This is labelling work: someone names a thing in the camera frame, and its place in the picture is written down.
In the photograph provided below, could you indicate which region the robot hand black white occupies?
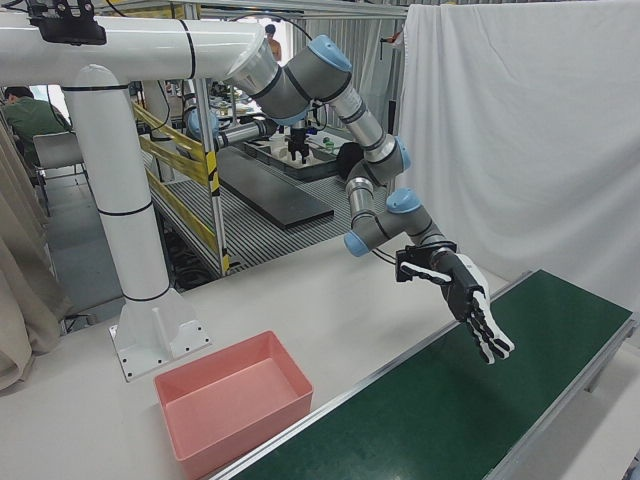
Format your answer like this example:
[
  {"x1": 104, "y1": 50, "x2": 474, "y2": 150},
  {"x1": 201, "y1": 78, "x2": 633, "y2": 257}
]
[{"x1": 398, "y1": 251, "x2": 517, "y2": 367}]

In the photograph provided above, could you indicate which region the pink plastic basket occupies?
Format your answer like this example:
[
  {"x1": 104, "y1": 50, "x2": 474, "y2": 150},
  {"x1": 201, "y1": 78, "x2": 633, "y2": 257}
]
[{"x1": 153, "y1": 329, "x2": 316, "y2": 480}]

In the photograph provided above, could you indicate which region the green belt conveyor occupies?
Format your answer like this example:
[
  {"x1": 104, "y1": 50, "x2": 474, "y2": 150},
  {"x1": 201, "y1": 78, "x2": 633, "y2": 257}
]
[{"x1": 212, "y1": 268, "x2": 640, "y2": 480}]

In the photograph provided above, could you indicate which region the black round bag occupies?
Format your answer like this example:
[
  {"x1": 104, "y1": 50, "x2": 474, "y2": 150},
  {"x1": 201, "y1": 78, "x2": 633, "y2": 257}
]
[{"x1": 337, "y1": 141, "x2": 372, "y2": 182}]

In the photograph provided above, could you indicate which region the white curtain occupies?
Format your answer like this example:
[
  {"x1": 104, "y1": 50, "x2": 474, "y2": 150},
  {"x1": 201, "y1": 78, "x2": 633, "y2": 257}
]
[{"x1": 387, "y1": 0, "x2": 640, "y2": 314}]

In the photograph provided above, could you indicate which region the grey tray table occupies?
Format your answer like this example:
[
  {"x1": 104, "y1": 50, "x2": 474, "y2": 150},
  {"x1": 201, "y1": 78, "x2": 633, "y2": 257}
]
[{"x1": 243, "y1": 136, "x2": 367, "y2": 183}]

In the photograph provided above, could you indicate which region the black floor mat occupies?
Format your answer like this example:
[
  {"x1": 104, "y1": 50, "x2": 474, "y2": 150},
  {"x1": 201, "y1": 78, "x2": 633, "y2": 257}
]
[{"x1": 216, "y1": 146, "x2": 336, "y2": 232}]

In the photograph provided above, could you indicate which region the distant black robot gripper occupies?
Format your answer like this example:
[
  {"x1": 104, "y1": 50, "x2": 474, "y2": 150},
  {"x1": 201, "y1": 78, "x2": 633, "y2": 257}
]
[{"x1": 287, "y1": 126, "x2": 312, "y2": 164}]

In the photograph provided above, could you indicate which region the distant standing person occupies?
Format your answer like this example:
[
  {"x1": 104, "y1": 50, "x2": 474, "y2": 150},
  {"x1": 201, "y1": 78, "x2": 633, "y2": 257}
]
[{"x1": 264, "y1": 23, "x2": 284, "y2": 64}]

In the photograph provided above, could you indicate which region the yellow safety railing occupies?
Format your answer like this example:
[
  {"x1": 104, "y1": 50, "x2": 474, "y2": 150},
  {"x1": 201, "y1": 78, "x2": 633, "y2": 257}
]
[{"x1": 133, "y1": 102, "x2": 232, "y2": 277}]

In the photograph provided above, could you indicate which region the beige curtain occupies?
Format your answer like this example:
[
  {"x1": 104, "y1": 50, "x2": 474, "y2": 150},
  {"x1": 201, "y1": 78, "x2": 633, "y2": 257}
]
[{"x1": 0, "y1": 117, "x2": 74, "y2": 394}]

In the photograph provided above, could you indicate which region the seated person green shirt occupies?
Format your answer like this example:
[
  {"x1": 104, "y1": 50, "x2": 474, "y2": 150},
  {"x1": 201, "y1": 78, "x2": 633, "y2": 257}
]
[{"x1": 2, "y1": 85, "x2": 74, "y2": 166}]

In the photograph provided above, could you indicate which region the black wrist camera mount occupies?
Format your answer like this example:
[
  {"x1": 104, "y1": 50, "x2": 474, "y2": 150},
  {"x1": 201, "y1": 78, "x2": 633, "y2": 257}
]
[{"x1": 394, "y1": 241, "x2": 459, "y2": 284}]

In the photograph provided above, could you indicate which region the aluminium frame post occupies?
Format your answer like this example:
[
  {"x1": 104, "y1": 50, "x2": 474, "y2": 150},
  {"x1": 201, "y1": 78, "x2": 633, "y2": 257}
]
[{"x1": 206, "y1": 78, "x2": 227, "y2": 277}]

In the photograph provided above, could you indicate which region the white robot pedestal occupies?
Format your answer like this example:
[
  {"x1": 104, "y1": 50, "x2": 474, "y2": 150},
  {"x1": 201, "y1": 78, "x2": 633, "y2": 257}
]
[{"x1": 0, "y1": 14, "x2": 281, "y2": 384}]

